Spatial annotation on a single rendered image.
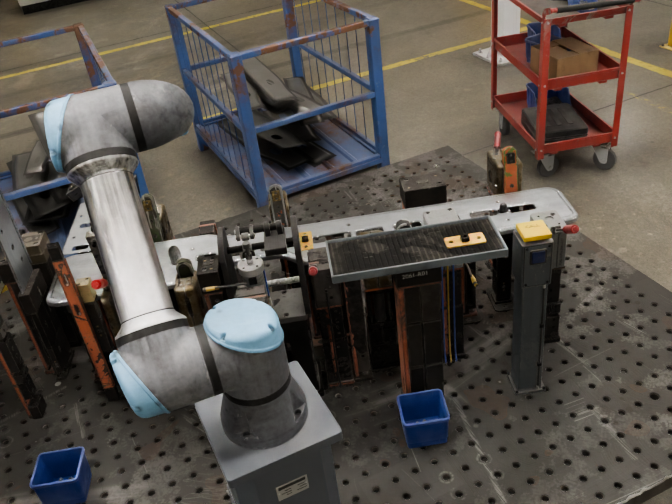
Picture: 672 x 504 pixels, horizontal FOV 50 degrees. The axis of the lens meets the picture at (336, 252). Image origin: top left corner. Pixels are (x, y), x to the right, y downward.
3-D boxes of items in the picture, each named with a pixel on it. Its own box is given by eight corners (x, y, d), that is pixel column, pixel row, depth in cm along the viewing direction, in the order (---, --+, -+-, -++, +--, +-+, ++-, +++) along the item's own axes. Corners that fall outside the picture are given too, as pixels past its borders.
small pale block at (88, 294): (131, 383, 195) (90, 276, 175) (129, 393, 192) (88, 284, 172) (118, 386, 195) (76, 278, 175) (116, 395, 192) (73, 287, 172)
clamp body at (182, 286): (234, 375, 194) (205, 263, 173) (234, 406, 185) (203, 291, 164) (200, 380, 194) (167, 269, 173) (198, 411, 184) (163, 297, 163)
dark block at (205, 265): (251, 383, 190) (218, 253, 167) (251, 402, 185) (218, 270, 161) (232, 386, 190) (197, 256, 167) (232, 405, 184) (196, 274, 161)
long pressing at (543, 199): (553, 182, 202) (553, 178, 201) (584, 224, 183) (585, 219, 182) (61, 258, 198) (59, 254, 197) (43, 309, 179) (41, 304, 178)
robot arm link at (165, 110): (193, 62, 117) (176, 94, 164) (126, 78, 114) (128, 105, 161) (213, 132, 119) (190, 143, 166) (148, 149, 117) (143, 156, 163)
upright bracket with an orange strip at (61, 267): (120, 396, 192) (59, 241, 164) (119, 399, 191) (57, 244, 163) (109, 397, 192) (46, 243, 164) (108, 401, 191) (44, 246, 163)
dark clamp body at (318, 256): (355, 354, 195) (340, 237, 174) (362, 389, 184) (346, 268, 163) (316, 361, 195) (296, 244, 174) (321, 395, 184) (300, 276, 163)
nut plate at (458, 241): (481, 233, 154) (481, 228, 154) (486, 242, 151) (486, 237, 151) (443, 239, 154) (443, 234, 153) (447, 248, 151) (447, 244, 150)
